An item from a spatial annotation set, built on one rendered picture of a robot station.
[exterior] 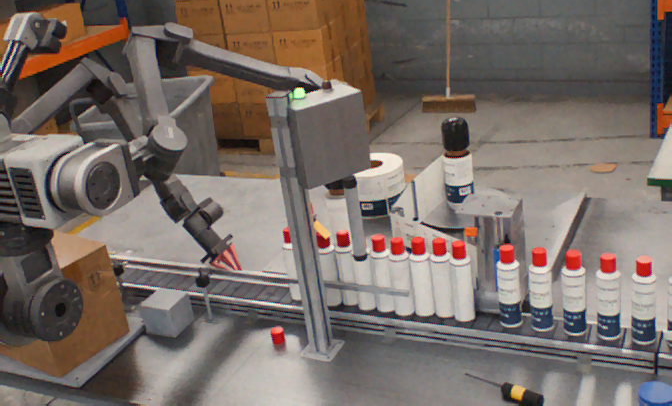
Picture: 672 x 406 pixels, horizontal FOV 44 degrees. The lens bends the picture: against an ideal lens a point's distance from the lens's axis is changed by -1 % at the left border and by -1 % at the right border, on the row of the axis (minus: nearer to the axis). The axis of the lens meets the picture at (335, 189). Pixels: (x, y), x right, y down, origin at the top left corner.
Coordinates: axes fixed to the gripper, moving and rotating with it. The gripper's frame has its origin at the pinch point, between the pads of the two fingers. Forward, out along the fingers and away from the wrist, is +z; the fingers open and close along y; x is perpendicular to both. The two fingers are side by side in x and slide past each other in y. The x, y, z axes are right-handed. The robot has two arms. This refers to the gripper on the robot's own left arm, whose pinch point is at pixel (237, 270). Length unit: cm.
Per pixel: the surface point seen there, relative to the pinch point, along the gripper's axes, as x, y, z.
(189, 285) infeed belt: 16.0, -2.2, -6.1
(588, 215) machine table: -57, 70, 61
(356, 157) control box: -60, -8, -1
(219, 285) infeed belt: 8.9, -0.3, -0.3
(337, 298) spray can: -22.9, -2.9, 22.6
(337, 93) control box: -68, -7, -15
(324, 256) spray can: -30.1, -3.8, 11.9
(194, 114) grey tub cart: 141, 199, -78
